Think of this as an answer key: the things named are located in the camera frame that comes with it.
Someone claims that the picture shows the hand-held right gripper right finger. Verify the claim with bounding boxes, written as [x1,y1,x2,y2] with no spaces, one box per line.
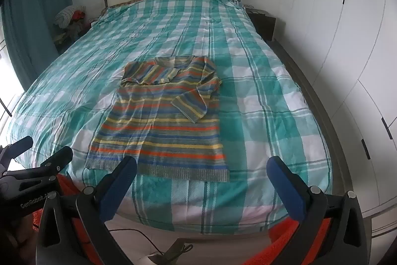
[266,156,368,265]

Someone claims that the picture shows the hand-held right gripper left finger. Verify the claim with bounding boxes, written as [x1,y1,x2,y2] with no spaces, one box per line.
[35,156,138,265]

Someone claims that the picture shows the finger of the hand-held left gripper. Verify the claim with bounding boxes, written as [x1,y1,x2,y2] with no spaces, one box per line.
[0,135,34,167]
[40,145,74,176]

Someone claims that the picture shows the striped knit sweater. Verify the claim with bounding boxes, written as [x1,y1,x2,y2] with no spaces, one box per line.
[85,55,231,182]

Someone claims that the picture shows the pile of clothes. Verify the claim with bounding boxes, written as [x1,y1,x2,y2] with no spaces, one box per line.
[53,10,94,50]

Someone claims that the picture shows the olive green cloth item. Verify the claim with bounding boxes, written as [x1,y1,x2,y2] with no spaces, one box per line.
[149,238,193,265]

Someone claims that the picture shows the green checkered bedsheet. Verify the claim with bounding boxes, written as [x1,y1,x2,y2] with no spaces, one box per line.
[6,0,334,234]

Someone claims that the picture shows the teal curtain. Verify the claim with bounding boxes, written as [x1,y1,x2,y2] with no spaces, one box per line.
[1,0,73,88]

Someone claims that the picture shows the white patterned pillow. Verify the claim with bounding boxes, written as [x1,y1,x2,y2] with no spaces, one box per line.
[53,5,86,28]

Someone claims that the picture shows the white wardrobe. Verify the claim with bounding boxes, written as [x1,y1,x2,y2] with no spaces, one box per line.
[273,0,397,237]

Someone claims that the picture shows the dark nightstand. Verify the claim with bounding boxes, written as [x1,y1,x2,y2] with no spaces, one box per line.
[245,9,277,42]

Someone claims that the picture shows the black cable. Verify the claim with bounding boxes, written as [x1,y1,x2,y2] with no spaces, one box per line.
[108,228,165,255]

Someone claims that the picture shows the grey bed frame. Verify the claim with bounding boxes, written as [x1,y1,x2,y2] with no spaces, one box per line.
[270,38,373,222]

